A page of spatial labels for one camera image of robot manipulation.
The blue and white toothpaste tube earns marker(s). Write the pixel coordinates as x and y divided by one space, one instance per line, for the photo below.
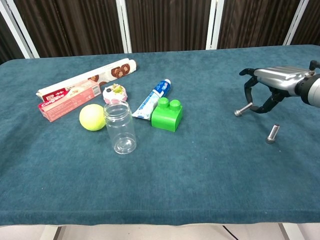
152 98

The yellow ball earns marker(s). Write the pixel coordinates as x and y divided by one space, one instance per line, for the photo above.
91 117

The teal table cloth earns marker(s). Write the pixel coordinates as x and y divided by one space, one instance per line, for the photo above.
175 175

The long white baking paper box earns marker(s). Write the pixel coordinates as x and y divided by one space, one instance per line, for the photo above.
112 70

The red Colgate toothpaste box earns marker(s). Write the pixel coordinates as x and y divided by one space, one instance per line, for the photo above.
65 103

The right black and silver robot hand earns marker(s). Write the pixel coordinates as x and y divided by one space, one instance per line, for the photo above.
280 78

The metal bolt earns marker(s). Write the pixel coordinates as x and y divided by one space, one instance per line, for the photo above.
241 111
273 133

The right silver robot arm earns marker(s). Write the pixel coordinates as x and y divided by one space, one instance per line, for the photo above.
311 90

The dark brown screen panel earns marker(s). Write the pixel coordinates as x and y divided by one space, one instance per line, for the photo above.
312 25
75 25
170 25
6 45
255 22

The green toy building block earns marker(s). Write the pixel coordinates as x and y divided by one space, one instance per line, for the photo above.
166 117

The small pink toy cake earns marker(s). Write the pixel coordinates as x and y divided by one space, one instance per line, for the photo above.
113 96

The clear plastic jar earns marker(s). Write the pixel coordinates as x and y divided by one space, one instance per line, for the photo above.
121 130

